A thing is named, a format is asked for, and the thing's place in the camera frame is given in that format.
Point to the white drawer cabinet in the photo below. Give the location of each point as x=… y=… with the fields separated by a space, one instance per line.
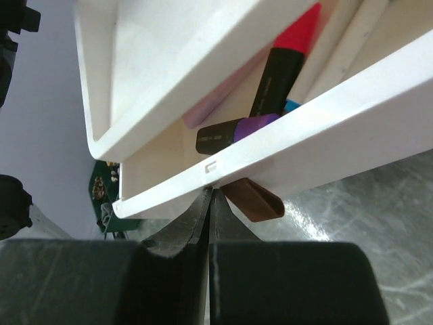
x=144 y=64

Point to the green cap white marker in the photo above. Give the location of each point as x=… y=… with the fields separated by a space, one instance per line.
x=348 y=47

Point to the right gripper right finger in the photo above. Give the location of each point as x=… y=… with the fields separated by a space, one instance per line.
x=226 y=234

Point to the blue cap white marker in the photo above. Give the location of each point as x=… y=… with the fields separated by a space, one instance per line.
x=290 y=106

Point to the grey black clip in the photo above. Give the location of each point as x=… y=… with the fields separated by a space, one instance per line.
x=107 y=218

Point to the green compartment tray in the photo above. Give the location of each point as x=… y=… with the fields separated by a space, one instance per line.
x=104 y=191

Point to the black purple highlighter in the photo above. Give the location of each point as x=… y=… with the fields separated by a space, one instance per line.
x=214 y=138

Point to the white top drawer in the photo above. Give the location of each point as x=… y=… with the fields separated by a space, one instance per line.
x=380 y=113

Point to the black pink highlighter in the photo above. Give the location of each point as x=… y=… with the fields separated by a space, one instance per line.
x=284 y=63

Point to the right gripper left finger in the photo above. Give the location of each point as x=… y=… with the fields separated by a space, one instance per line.
x=175 y=280

